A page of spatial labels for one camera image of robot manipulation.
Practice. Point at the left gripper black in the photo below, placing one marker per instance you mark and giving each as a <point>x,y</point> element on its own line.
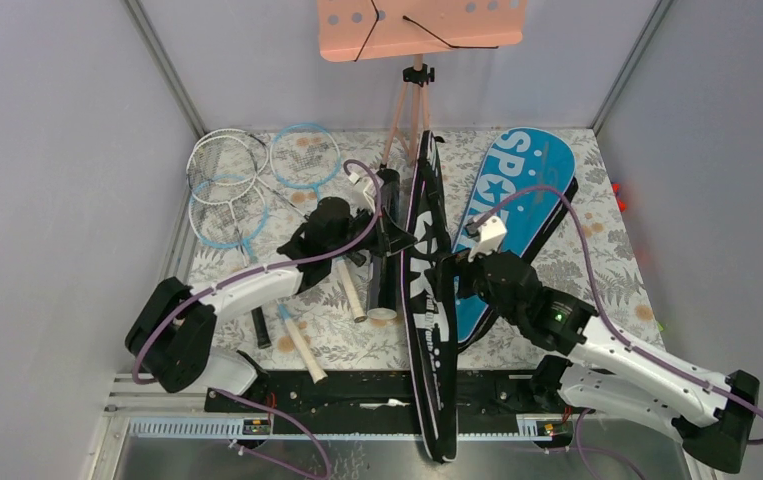
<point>389,237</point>

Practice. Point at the blue racket bag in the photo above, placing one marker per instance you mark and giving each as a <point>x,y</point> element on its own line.
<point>518,158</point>

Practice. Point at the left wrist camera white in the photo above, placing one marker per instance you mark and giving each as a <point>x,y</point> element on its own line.
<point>364,189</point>

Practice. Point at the blue racket lower left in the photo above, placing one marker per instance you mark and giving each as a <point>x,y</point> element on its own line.
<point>241,219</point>

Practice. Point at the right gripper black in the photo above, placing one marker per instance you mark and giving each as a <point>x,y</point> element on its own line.
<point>458,264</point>

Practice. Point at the black shuttlecock tube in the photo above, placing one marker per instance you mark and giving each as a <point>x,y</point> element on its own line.
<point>383,285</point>

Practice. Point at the white racket black grip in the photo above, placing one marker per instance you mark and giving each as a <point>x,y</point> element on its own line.
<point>236,181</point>

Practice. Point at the blue racket white grip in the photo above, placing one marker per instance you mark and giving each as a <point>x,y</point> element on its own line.
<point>303,159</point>

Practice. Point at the pink music stand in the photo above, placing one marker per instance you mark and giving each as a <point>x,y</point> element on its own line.
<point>353,31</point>

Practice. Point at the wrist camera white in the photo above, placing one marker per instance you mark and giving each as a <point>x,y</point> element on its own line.
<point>488,237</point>
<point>364,189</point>

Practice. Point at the black sport racket bag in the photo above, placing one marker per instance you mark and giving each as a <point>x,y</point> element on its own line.
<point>427,300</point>

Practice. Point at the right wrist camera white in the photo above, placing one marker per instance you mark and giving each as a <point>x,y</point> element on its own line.
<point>488,237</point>

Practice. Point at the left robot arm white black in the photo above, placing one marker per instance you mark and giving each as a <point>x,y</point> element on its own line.
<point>171,339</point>

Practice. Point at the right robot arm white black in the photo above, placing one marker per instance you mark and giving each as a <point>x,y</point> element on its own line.
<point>590,365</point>

